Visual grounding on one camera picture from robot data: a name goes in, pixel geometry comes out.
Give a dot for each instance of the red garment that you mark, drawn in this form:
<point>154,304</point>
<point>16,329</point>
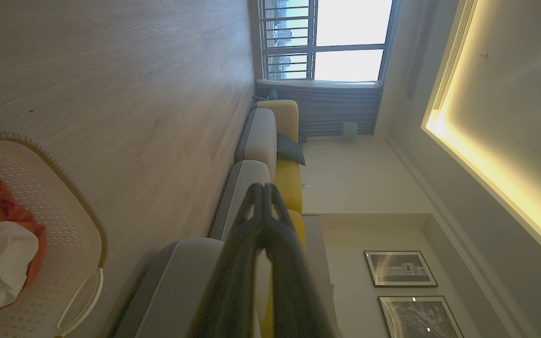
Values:
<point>14,211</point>

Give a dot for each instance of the large window with railing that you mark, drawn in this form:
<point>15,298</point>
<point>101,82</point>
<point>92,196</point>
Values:
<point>345,28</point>

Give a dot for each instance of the black framed building picture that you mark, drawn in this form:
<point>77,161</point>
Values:
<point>399,268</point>

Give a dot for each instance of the grey pleated curtain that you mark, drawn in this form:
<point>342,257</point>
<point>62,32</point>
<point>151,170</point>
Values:
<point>341,108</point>

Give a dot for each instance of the dark grey throw pillow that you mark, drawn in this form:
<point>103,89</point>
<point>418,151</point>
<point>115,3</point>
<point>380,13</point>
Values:
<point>290,150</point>

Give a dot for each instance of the long ceiling air vent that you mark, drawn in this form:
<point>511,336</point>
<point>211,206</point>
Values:
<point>453,51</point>

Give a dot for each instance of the black framed landscape picture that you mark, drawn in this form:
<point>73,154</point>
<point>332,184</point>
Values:
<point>418,319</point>

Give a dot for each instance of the white garment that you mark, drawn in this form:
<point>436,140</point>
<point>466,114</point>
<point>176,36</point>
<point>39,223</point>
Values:
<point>7,253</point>

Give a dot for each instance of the grey and yellow sofa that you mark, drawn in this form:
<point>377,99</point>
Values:
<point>257,141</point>

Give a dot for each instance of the beige perforated plastic laundry basket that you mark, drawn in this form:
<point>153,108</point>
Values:
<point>64,211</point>

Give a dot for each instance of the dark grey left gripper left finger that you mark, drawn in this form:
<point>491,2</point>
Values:
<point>233,263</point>

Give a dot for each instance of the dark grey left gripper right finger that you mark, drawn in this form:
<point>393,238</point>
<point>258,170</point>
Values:
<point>289,281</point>

